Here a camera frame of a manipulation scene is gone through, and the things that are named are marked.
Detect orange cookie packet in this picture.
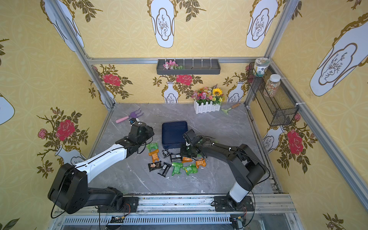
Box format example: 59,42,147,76
182,157,193,163
149,149,160,163
195,158,207,168

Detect green cookie packet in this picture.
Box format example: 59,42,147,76
147,142,159,153
183,164,198,175
172,163,183,176

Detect black barcode packet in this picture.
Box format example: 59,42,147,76
170,154,183,163

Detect dark blue storage box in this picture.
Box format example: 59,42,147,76
162,121,188,149

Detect small black checkered packet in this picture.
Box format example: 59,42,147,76
162,149,171,158

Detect black cookie packet with picture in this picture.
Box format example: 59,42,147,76
148,161,163,172

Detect black cookie packet barcode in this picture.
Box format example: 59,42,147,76
158,163,172,177

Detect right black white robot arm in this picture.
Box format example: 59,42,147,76
181,129,268,211

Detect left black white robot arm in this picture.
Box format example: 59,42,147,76
48,118,154,214

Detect pink purple toy rake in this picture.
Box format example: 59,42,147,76
116,108,144,124

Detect green toy garden shovel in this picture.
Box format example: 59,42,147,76
221,103,240,115

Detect white fence flower pot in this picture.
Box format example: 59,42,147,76
191,87,224,114

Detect pink flowers in tray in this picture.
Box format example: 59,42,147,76
163,60,184,70

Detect small circuit board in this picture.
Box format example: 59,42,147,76
109,216,125,224

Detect clear white lid jar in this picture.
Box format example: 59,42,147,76
263,74,281,97

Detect white lid patterned jar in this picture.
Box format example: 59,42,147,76
253,57,271,77

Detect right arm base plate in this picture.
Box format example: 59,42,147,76
211,195,255,212

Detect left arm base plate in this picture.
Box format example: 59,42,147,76
99,196,139,213

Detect grey wall shelf tray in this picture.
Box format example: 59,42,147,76
156,58,221,75

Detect black wire mesh basket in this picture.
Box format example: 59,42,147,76
244,63,299,126

